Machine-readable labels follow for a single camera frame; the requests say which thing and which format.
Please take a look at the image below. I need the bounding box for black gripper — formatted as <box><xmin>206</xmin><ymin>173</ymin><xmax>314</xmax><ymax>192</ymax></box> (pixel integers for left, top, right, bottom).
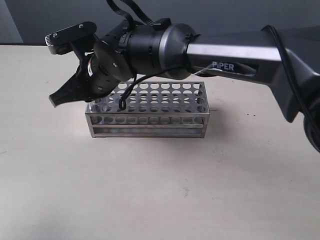
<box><xmin>48</xmin><ymin>40</ymin><xmax>137</xmax><ymax>108</ymax></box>

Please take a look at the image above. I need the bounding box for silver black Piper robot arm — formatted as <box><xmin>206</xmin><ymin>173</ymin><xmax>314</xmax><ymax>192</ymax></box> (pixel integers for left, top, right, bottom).
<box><xmin>45</xmin><ymin>21</ymin><xmax>320</xmax><ymax>150</ymax></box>

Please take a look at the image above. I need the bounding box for stainless steel test tube rack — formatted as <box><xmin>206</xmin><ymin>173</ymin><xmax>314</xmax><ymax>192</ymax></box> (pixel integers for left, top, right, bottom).
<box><xmin>85</xmin><ymin>81</ymin><xmax>210</xmax><ymax>138</ymax></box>

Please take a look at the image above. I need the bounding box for black cable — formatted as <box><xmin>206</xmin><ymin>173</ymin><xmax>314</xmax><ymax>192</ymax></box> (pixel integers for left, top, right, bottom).
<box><xmin>118</xmin><ymin>63</ymin><xmax>191</xmax><ymax>111</ymax></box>

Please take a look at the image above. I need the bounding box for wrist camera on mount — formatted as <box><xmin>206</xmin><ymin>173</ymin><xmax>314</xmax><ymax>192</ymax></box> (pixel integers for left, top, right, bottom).
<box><xmin>45</xmin><ymin>21</ymin><xmax>97</xmax><ymax>55</ymax></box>

